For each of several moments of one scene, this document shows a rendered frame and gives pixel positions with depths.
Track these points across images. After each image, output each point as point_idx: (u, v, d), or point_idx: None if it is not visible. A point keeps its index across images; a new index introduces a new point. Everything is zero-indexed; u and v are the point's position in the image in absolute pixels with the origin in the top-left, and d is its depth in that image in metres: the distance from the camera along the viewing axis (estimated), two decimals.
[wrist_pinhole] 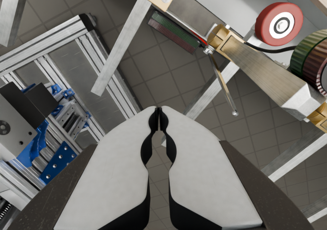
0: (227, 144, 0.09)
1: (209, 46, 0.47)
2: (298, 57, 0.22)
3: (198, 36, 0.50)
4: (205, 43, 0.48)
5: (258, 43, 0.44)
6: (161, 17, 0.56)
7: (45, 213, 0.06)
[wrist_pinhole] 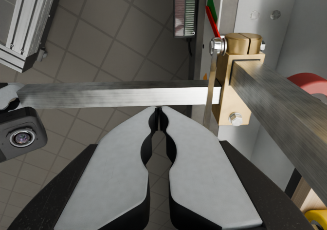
0: (227, 144, 0.09)
1: None
2: None
3: (214, 22, 0.31)
4: (218, 35, 0.29)
5: None
6: None
7: (45, 213, 0.06)
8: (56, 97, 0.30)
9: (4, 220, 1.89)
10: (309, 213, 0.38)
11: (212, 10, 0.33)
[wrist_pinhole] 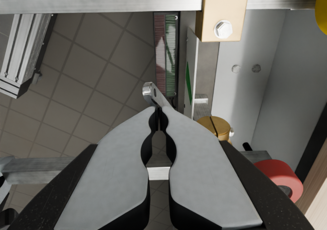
0: (227, 144, 0.09)
1: None
2: None
3: None
4: None
5: None
6: (174, 29, 0.36)
7: (45, 213, 0.06)
8: (39, 175, 0.31)
9: None
10: None
11: (189, 86, 0.35)
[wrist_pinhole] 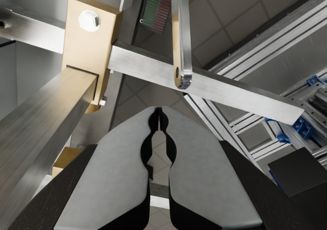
0: (227, 144, 0.09)
1: None
2: None
3: None
4: None
5: None
6: (146, 9, 0.32)
7: (45, 213, 0.06)
8: None
9: None
10: None
11: None
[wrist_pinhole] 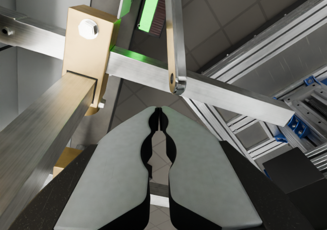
0: (227, 144, 0.09)
1: None
2: None
3: None
4: None
5: None
6: (143, 14, 0.33)
7: (45, 213, 0.06)
8: None
9: None
10: None
11: None
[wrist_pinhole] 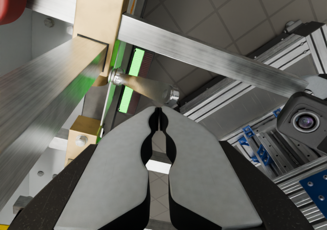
0: (227, 144, 0.09)
1: (112, 76, 0.29)
2: None
3: None
4: None
5: None
6: (121, 103, 0.47)
7: (45, 213, 0.06)
8: (268, 83, 0.28)
9: None
10: None
11: None
